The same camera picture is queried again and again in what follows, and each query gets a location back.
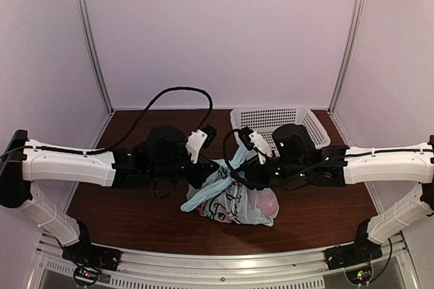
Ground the light blue printed plastic bag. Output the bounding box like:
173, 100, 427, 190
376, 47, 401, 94
180, 159, 279, 227

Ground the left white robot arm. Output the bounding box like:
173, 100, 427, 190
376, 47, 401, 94
1, 126, 218, 265

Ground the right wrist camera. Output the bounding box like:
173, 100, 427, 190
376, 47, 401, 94
238, 127, 273, 165

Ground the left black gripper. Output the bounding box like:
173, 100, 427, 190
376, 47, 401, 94
150, 152, 220, 189

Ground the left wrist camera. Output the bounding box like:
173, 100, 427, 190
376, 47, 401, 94
185, 125, 217, 164

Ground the white perforated plastic basket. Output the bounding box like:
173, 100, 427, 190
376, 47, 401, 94
230, 104, 331, 156

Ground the right black braided cable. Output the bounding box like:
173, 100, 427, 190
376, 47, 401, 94
222, 128, 272, 191

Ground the left aluminium corner post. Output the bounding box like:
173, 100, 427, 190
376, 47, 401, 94
77, 0, 114, 115

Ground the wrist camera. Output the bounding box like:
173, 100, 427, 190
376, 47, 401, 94
185, 125, 217, 164
238, 127, 273, 165

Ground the right aluminium corner post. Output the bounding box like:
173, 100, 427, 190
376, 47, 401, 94
328, 0, 366, 115

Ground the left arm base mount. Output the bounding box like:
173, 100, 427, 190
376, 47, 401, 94
60, 244, 121, 287

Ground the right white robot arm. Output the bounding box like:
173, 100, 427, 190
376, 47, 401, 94
231, 123, 433, 263

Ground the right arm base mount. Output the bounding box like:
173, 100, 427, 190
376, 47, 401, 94
324, 243, 382, 287

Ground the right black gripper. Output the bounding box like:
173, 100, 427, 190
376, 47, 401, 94
230, 155, 308, 192

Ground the aluminium front rail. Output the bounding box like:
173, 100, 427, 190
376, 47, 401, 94
24, 233, 421, 288

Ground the aluminium corner post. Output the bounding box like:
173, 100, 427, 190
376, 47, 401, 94
77, 0, 114, 115
328, 0, 366, 115

